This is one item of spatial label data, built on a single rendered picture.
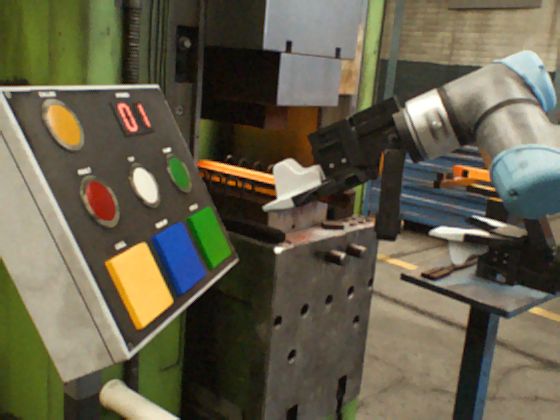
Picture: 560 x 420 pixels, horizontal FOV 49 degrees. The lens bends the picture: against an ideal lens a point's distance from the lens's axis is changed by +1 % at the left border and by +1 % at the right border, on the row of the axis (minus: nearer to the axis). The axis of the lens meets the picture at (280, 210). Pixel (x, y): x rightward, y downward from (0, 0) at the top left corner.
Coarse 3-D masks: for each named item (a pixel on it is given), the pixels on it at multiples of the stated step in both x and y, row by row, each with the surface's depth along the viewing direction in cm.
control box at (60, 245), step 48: (0, 96) 56; (48, 96) 62; (96, 96) 71; (144, 96) 82; (0, 144) 57; (48, 144) 59; (96, 144) 67; (144, 144) 77; (0, 192) 58; (48, 192) 57; (192, 192) 84; (0, 240) 59; (48, 240) 58; (96, 240) 60; (144, 240) 68; (192, 240) 79; (48, 288) 59; (96, 288) 58; (192, 288) 74; (48, 336) 60; (96, 336) 58; (144, 336) 62
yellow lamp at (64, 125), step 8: (48, 112) 61; (56, 112) 62; (64, 112) 63; (56, 120) 61; (64, 120) 63; (72, 120) 64; (56, 128) 61; (64, 128) 62; (72, 128) 63; (64, 136) 62; (72, 136) 63; (80, 136) 64; (72, 144) 63
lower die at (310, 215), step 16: (208, 176) 136; (224, 176) 137; (240, 176) 135; (240, 192) 127; (256, 192) 125; (272, 192) 125; (256, 208) 120; (304, 208) 127; (320, 208) 132; (272, 224) 120; (288, 224) 124; (304, 224) 128
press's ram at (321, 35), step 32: (224, 0) 111; (256, 0) 107; (288, 0) 110; (320, 0) 117; (352, 0) 125; (224, 32) 112; (256, 32) 108; (288, 32) 111; (320, 32) 119; (352, 32) 127
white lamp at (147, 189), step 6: (138, 168) 73; (138, 174) 72; (144, 174) 73; (138, 180) 72; (144, 180) 73; (150, 180) 74; (138, 186) 71; (144, 186) 72; (150, 186) 73; (144, 192) 72; (150, 192) 73; (156, 192) 75; (144, 198) 71; (150, 198) 73
